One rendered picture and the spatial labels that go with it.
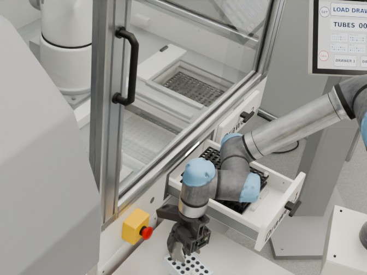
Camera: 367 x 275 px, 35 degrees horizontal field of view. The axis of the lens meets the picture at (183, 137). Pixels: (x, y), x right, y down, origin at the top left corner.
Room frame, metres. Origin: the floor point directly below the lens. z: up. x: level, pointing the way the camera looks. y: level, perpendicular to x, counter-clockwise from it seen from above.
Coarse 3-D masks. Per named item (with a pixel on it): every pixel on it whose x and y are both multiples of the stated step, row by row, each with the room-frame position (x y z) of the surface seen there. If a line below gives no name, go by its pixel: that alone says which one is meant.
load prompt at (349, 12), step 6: (330, 6) 2.13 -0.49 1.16; (336, 6) 2.14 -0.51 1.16; (342, 6) 2.15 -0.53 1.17; (348, 6) 2.15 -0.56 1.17; (354, 6) 2.16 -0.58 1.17; (360, 6) 2.16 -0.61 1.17; (366, 6) 2.17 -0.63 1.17; (330, 12) 2.12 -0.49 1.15; (336, 12) 2.12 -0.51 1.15; (342, 12) 2.13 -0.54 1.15; (348, 12) 2.14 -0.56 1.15; (354, 12) 2.14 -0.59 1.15; (360, 12) 2.15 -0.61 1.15; (366, 12) 2.15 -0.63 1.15
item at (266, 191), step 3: (267, 189) 1.39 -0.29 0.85; (264, 192) 1.37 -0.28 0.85; (267, 192) 1.37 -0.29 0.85; (261, 195) 1.36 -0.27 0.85; (264, 195) 1.36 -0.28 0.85; (258, 198) 1.34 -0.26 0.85; (261, 198) 1.34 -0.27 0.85; (258, 201) 1.33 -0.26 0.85; (261, 201) 1.33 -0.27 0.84; (255, 204) 1.31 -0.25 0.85; (258, 204) 1.32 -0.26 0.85; (252, 207) 1.30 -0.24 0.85; (255, 207) 1.30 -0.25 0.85; (252, 210) 1.29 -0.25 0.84
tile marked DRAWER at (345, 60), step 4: (336, 56) 2.02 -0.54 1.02; (340, 56) 2.02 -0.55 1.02; (344, 56) 2.02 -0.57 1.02; (348, 56) 2.03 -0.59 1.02; (352, 56) 2.03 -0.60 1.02; (356, 56) 2.04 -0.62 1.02; (336, 60) 2.01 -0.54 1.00; (340, 60) 2.01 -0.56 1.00; (344, 60) 2.02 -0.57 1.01; (348, 60) 2.02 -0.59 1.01; (352, 60) 2.02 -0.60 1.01; (356, 60) 2.03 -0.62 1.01; (336, 64) 2.00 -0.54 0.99; (340, 64) 2.00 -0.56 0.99; (344, 64) 2.00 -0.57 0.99; (348, 64) 2.01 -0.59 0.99; (352, 64) 2.01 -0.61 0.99; (356, 64) 2.02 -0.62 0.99
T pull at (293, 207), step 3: (288, 201) 1.28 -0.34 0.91; (297, 201) 1.29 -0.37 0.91; (300, 201) 1.29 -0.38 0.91; (288, 204) 1.27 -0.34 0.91; (291, 204) 1.27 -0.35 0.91; (294, 204) 1.27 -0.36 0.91; (297, 204) 1.27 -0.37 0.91; (300, 204) 1.28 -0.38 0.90; (285, 207) 1.26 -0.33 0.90; (288, 207) 1.26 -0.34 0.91; (291, 207) 1.26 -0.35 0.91; (294, 207) 1.26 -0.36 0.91; (297, 207) 1.26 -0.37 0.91; (291, 210) 1.25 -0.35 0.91; (294, 210) 1.25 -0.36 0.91; (291, 213) 1.23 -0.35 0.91; (291, 216) 1.23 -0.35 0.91
